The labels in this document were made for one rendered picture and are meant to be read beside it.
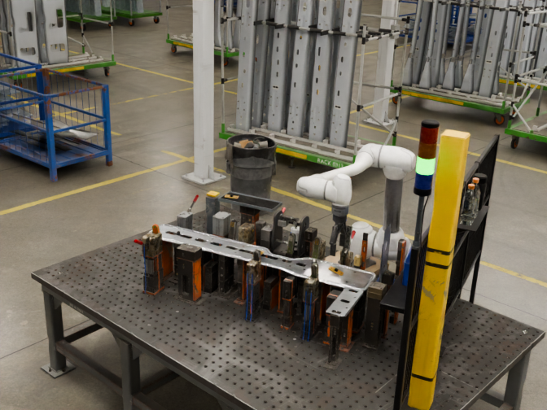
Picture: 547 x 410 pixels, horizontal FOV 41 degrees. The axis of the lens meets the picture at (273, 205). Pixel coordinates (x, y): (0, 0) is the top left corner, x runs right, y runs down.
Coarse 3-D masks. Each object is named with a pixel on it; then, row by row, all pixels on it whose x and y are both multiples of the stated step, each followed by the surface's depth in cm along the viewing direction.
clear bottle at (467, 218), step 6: (468, 186) 345; (474, 186) 344; (468, 192) 345; (474, 192) 345; (462, 198) 348; (468, 198) 345; (474, 198) 345; (462, 204) 348; (468, 204) 345; (474, 204) 346; (462, 210) 348; (468, 210) 346; (474, 210) 347; (462, 216) 349; (468, 216) 347; (462, 222) 350; (468, 222) 348
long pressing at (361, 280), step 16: (176, 240) 425; (192, 240) 426; (208, 240) 426; (224, 240) 427; (240, 256) 408; (272, 256) 410; (288, 272) 394; (304, 272) 393; (320, 272) 394; (352, 272) 395; (368, 272) 395; (352, 288) 379
